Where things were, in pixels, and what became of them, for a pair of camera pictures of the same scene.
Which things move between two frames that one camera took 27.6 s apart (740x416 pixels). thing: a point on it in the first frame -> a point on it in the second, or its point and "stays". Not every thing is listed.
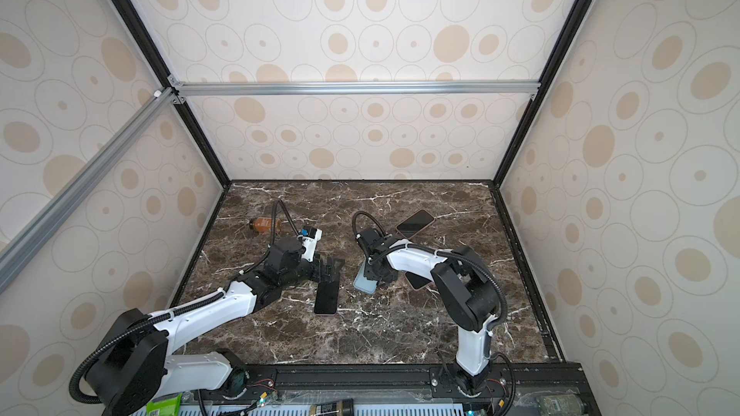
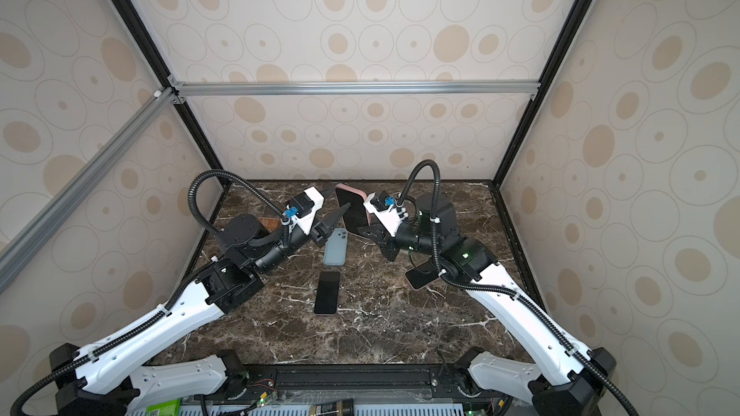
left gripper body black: x=328 y=276 -> x=314 y=233
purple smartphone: x=327 y=298 stays
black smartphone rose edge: x=416 y=281 stays
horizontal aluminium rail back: x=354 y=89 stays
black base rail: x=570 y=386 stays
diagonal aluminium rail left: x=161 y=102 stays
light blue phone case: x=361 y=283 -> x=336 y=247
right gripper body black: x=370 y=273 -> x=407 y=238
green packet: x=166 y=407 stays
